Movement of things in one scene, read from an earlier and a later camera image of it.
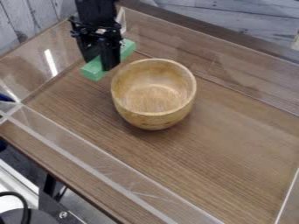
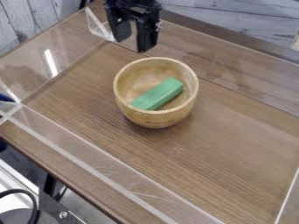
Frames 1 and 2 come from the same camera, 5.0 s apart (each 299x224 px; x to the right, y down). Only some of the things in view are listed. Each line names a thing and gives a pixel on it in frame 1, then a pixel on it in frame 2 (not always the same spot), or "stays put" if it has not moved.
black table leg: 50,185 stays put
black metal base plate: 50,205 stays put
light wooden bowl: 153,91 stays put
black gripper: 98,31 to 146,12
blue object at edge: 6,98 stays put
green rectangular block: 94,71 to 172,88
